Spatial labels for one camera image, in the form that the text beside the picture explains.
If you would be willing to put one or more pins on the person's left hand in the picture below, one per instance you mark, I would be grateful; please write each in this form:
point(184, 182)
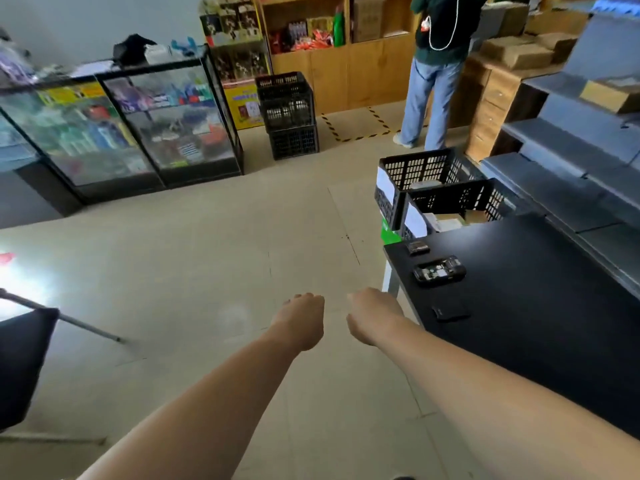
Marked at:
point(300, 322)

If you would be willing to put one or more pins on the person's right hand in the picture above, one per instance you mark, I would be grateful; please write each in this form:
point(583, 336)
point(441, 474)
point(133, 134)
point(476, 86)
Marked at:
point(372, 314)

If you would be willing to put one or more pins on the person's left fingers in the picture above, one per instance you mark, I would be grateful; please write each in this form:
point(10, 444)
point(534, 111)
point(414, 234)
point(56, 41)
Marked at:
point(306, 296)

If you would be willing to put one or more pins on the person's right fingers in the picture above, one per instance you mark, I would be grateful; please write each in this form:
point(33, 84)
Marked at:
point(361, 295)

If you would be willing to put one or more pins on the person's right forearm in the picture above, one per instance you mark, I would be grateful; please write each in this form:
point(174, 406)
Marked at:
point(500, 399)

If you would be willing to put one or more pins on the person's left forearm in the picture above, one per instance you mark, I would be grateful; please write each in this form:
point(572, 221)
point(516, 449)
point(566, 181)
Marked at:
point(200, 419)

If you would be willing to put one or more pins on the green box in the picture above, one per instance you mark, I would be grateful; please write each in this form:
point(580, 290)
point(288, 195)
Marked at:
point(390, 234)

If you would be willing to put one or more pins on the small black phone part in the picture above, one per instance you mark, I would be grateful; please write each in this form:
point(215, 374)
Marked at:
point(417, 247)

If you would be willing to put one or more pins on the opened black mobile phone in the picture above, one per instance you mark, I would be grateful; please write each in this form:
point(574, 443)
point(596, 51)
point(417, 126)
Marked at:
point(439, 270)

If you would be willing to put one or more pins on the black phone back cover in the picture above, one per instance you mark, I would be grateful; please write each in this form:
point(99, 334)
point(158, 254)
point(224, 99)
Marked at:
point(451, 312)

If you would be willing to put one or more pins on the black plastic crate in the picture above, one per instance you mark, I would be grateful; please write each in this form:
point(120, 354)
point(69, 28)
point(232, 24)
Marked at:
point(294, 141)
point(452, 207)
point(286, 102)
point(425, 182)

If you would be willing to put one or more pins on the black table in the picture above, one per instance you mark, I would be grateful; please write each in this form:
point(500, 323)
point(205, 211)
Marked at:
point(530, 304)

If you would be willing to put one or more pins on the wooden drawer cabinet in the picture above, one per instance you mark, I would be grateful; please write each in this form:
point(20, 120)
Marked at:
point(500, 99)

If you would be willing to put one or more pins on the wooden shelf cabinet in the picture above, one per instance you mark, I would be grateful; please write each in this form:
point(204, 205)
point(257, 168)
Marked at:
point(345, 49)

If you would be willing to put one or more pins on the yellow product display stand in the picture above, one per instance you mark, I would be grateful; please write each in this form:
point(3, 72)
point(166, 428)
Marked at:
point(235, 59)

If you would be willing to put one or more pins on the glass display cabinet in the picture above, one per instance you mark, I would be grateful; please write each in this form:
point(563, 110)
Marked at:
point(125, 124)

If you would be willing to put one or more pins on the pile of red snack packets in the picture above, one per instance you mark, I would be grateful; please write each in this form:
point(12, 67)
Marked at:
point(310, 43)

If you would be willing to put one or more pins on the grey stepped display shelf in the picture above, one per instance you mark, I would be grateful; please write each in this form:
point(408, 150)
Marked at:
point(575, 144)

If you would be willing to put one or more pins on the green bottle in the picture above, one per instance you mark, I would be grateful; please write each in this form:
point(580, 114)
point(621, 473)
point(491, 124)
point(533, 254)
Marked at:
point(339, 27)

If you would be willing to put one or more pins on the black chair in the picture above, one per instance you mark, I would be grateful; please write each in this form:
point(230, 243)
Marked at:
point(25, 354)

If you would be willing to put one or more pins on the brown cardboard box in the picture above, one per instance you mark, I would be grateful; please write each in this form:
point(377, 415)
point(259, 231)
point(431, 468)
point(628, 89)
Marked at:
point(520, 52)
point(610, 94)
point(557, 44)

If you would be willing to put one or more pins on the black bag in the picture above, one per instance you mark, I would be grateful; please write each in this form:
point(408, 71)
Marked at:
point(132, 48)

